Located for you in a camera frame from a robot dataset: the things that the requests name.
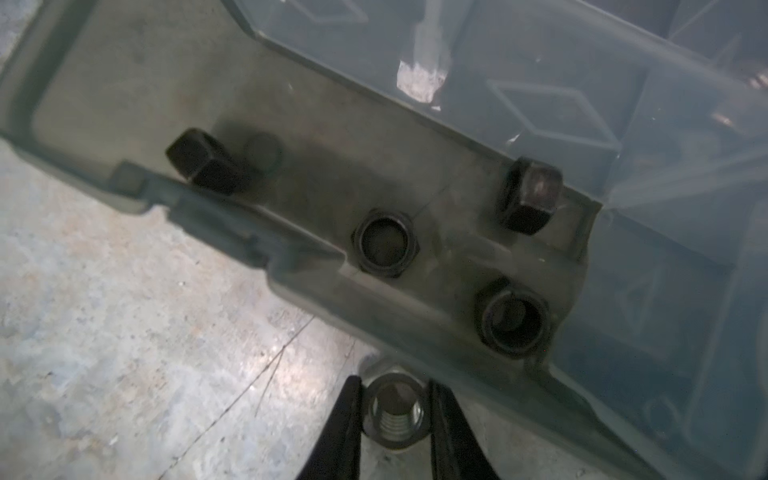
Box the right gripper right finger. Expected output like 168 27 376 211
429 381 500 480

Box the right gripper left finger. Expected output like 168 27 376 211
296 375 364 480

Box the silver nut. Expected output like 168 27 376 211
362 372 431 451

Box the grey plastic organizer box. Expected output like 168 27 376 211
1 1 767 479

